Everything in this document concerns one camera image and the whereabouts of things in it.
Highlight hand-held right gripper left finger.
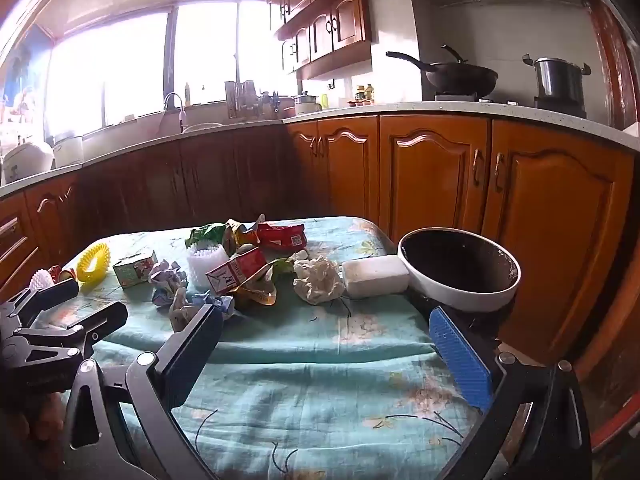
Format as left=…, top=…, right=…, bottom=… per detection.
left=62, top=304, right=226, bottom=480

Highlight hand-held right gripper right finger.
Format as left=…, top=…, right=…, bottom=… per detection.
left=429, top=306, right=593, bottom=480

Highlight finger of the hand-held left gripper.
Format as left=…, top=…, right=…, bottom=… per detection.
left=12, top=301, right=130, bottom=361
left=0, top=278, right=81, bottom=328

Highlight white bowl with dark inside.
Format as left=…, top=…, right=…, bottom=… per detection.
left=397, top=228, right=522, bottom=313

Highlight green chip bag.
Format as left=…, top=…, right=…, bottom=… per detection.
left=185, top=223, right=231, bottom=251

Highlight person's left hand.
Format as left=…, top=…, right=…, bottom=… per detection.
left=19, top=390, right=68, bottom=461

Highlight crumpled brown paper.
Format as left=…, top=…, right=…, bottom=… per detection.
left=167, top=287, right=201, bottom=333

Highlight crumpled blue white paper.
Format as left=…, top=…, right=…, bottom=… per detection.
left=148, top=260, right=188, bottom=307
left=189, top=292, right=236, bottom=321

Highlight small green carton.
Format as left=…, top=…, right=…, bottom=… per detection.
left=112, top=251, right=160, bottom=290

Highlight red and white carton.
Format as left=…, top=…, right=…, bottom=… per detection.
left=205, top=247, right=268, bottom=293

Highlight green and yellow wrapper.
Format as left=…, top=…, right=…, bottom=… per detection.
left=235, top=257, right=297, bottom=309

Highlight teal floral tablecloth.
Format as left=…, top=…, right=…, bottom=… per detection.
left=30, top=216, right=501, bottom=480

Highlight white foam block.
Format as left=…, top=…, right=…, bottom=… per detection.
left=341, top=255, right=411, bottom=298

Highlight yellow snack bag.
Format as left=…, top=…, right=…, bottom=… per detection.
left=222, top=218, right=266, bottom=257

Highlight white container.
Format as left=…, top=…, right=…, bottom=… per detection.
left=52, top=132, right=85, bottom=168

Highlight crumpled white tissue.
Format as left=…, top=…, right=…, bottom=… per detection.
left=292, top=255, right=346, bottom=306

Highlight red snack bag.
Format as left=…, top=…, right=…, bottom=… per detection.
left=255, top=221, right=308, bottom=251

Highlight wooden lower cabinets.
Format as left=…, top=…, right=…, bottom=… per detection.
left=0, top=115, right=636, bottom=366

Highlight wooden cabinets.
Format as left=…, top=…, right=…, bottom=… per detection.
left=260, top=0, right=393, bottom=81
left=0, top=115, right=636, bottom=366

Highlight chrome faucet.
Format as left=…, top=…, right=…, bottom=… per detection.
left=164, top=92, right=188, bottom=133

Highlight kitchen window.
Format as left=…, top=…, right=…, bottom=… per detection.
left=45, top=2, right=301, bottom=136

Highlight utensil rack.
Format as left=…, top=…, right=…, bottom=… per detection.
left=224, top=80, right=258, bottom=121

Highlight grey speckled countertop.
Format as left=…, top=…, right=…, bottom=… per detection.
left=0, top=100, right=640, bottom=201

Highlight gas stove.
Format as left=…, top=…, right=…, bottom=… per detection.
left=422, top=91, right=588, bottom=118

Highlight black wok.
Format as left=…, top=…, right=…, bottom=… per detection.
left=386, top=45, right=499, bottom=98

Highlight steel cooking pot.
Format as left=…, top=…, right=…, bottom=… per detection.
left=522, top=54, right=592, bottom=106

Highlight wooden upper cabinets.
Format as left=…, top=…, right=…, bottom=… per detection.
left=260, top=0, right=393, bottom=81

